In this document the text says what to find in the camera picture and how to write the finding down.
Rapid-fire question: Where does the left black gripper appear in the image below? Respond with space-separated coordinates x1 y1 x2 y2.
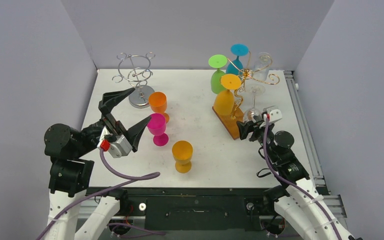
75 87 151 156

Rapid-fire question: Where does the gold wire glass rack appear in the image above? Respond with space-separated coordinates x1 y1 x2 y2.
212 51 280 140

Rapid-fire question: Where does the clear wine glass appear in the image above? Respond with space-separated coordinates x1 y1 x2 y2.
242 84 266 123
252 52 273 82

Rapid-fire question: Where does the yellow wine glass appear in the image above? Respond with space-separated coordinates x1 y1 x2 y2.
213 73 241 116
172 140 194 174

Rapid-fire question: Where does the pink wine glass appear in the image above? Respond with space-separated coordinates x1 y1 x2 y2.
147 113 169 147

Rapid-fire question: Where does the blue wine glass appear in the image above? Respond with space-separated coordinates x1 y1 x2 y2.
225 43 249 76

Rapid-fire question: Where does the green wine glass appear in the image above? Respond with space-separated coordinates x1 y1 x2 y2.
208 54 228 95

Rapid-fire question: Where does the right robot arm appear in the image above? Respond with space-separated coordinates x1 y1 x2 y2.
236 117 355 240

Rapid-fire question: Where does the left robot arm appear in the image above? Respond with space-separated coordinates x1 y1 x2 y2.
39 87 150 240

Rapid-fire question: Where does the dark orange wine glass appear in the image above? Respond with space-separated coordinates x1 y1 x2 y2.
148 91 170 123

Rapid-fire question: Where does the yellow wine glass front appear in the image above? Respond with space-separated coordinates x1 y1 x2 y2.
172 140 194 174

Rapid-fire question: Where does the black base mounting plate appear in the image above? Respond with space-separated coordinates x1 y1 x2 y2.
79 187 307 232

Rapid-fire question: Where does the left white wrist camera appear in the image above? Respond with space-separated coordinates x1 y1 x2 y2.
97 127 133 158

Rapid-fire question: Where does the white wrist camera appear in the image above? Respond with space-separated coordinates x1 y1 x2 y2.
97 127 133 158
259 106 283 129

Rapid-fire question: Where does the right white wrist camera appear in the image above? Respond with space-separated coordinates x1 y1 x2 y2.
259 106 283 129

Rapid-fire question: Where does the silver wire glass rack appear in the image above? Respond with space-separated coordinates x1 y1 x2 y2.
111 51 156 109

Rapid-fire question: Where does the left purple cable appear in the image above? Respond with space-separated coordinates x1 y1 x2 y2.
34 149 166 240

